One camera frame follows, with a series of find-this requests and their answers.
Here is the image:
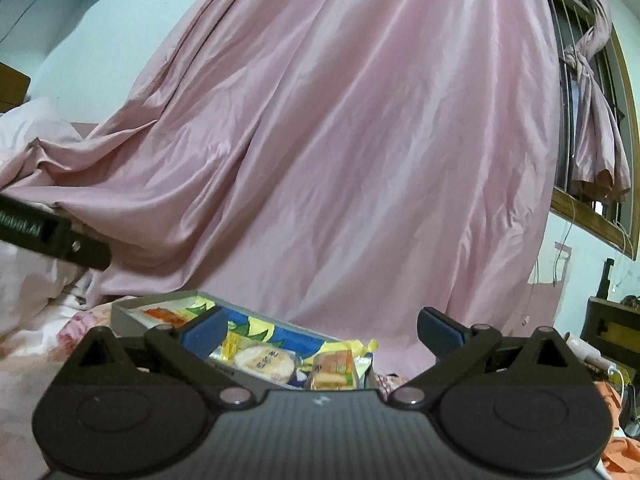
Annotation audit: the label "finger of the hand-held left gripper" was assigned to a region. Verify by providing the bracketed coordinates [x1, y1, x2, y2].
[62, 231, 113, 272]

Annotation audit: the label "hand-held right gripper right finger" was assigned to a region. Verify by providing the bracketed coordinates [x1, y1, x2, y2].
[390, 306, 591, 409]

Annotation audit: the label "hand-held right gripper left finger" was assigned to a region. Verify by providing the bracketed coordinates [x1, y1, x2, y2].
[59, 304, 257, 409]

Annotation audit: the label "red snack packet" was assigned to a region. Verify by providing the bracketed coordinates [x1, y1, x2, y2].
[142, 306, 190, 330]

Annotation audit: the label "round rice cracker packet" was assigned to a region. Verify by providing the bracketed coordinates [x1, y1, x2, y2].
[234, 344, 297, 387]

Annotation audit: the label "grey tray box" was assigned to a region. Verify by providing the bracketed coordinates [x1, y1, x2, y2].
[110, 289, 375, 392]

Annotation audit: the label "sandwich bread packet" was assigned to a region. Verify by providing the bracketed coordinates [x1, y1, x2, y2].
[304, 349, 372, 392]

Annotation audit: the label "white duvet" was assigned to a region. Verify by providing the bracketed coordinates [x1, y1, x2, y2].
[0, 97, 101, 336]

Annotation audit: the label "assorted snack packets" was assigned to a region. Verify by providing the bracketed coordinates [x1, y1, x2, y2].
[170, 295, 378, 363]

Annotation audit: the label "wooden headboard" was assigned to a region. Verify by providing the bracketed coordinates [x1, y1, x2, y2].
[0, 61, 32, 113]

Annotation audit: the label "dark wooden furniture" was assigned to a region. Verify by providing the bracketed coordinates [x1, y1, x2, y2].
[585, 257, 640, 366]

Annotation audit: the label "orange cloth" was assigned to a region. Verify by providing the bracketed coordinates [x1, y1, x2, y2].
[592, 379, 640, 480]

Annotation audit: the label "large pink curtain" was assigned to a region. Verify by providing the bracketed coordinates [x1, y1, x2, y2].
[0, 0, 568, 356]

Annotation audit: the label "tied pink curtain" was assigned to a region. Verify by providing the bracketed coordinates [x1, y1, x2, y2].
[564, 0, 632, 203]

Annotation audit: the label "wooden window frame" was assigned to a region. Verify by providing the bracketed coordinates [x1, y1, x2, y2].
[536, 0, 640, 262]

